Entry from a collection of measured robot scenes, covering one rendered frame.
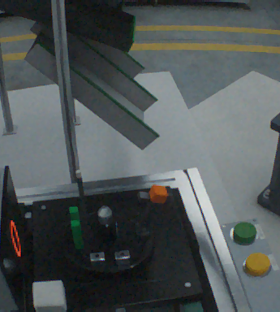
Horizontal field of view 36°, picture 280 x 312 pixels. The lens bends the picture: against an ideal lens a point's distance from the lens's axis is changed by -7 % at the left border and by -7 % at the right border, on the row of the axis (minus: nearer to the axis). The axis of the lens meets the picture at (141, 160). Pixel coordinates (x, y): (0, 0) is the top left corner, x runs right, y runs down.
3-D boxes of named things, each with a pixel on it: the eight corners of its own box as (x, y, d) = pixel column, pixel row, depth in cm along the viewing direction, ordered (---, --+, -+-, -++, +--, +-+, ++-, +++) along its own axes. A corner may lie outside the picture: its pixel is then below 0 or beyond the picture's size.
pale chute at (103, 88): (142, 112, 95) (158, 98, 93) (142, 151, 84) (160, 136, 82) (39, 31, 83) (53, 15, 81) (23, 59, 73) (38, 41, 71)
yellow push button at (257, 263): (263, 257, 68) (265, 249, 66) (271, 275, 65) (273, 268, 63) (240, 262, 67) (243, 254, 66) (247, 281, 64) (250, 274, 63)
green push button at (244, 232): (251, 227, 73) (252, 218, 72) (258, 244, 70) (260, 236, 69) (229, 231, 73) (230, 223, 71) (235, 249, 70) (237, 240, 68)
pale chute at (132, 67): (131, 79, 106) (145, 67, 104) (130, 108, 96) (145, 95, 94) (42, 10, 95) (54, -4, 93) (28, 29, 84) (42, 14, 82)
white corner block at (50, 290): (66, 294, 63) (62, 279, 61) (69, 318, 60) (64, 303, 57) (36, 296, 63) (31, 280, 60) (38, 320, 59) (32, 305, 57)
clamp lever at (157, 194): (147, 223, 69) (165, 185, 65) (149, 232, 67) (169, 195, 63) (124, 220, 68) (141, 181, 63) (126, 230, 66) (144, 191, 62)
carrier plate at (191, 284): (170, 193, 81) (170, 184, 79) (203, 300, 62) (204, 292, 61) (34, 209, 78) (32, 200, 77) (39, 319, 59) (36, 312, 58)
